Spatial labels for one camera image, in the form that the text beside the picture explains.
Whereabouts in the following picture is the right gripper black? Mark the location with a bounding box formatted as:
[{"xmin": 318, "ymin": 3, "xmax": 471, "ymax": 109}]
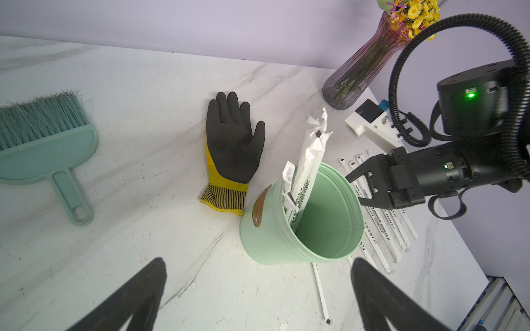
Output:
[{"xmin": 346, "ymin": 147, "xmax": 426, "ymax": 210}]

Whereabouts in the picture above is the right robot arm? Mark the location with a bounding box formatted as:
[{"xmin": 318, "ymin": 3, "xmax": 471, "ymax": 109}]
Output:
[{"xmin": 346, "ymin": 13, "xmax": 529, "ymax": 210}]

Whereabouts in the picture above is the yellow flower bouquet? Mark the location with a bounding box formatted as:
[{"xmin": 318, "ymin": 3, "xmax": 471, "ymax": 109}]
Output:
[{"xmin": 377, "ymin": 0, "xmax": 440, "ymax": 39}]

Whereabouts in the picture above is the black yellow work glove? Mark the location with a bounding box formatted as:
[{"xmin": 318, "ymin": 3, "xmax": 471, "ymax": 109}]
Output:
[{"xmin": 200, "ymin": 92, "xmax": 266, "ymax": 216}]

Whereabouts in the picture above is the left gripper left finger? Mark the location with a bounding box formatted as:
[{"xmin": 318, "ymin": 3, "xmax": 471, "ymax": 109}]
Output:
[{"xmin": 69, "ymin": 257, "xmax": 167, "ymax": 330}]

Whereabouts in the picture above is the green storage cup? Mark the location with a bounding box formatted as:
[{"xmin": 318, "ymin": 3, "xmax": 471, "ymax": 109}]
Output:
[{"xmin": 240, "ymin": 163, "xmax": 364, "ymax": 265}]

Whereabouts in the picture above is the green hand brush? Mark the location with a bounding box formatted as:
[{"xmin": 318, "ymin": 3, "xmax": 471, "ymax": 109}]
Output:
[{"xmin": 1, "ymin": 91, "xmax": 99, "ymax": 226}]

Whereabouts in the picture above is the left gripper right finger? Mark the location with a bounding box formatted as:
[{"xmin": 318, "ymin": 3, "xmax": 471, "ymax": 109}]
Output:
[{"xmin": 351, "ymin": 258, "xmax": 448, "ymax": 330}]

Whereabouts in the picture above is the purple glass vase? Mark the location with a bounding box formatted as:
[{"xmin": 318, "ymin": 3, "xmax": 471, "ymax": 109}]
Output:
[{"xmin": 322, "ymin": 12, "xmax": 410, "ymax": 110}]

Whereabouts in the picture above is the bundle of wrapped straws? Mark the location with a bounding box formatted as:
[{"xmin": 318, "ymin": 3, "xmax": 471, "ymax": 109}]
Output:
[{"xmin": 282, "ymin": 109, "xmax": 331, "ymax": 231}]

